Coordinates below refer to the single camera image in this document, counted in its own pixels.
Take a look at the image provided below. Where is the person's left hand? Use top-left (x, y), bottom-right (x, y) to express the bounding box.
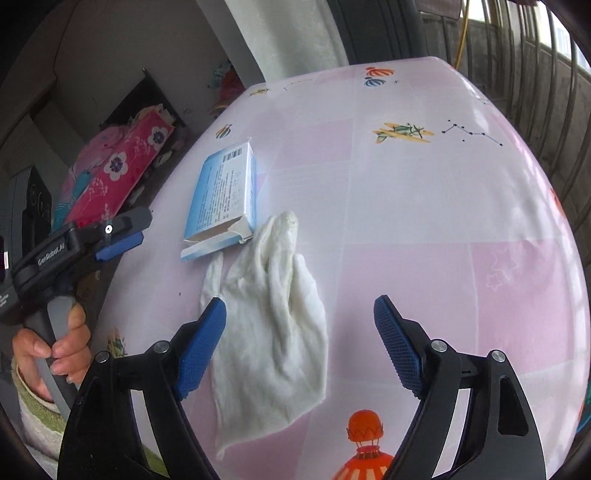
top-left (12, 303), bottom-right (93, 403)

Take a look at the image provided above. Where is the white cloth glove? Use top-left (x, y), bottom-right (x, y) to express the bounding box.
top-left (200, 211), bottom-right (329, 458)

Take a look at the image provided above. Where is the pink patterned tablecloth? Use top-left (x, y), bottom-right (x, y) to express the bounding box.
top-left (93, 57), bottom-right (590, 479)

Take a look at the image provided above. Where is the yellow broom handle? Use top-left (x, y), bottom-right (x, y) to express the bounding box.
top-left (454, 0), bottom-right (471, 71)

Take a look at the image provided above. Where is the pink floral bag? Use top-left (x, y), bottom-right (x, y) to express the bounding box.
top-left (52, 104), bottom-right (175, 230)

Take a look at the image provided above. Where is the blue white medicine box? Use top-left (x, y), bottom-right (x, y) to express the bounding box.
top-left (180, 141), bottom-right (256, 262)

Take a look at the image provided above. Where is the metal window railing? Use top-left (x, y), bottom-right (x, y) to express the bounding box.
top-left (414, 0), bottom-right (591, 241)

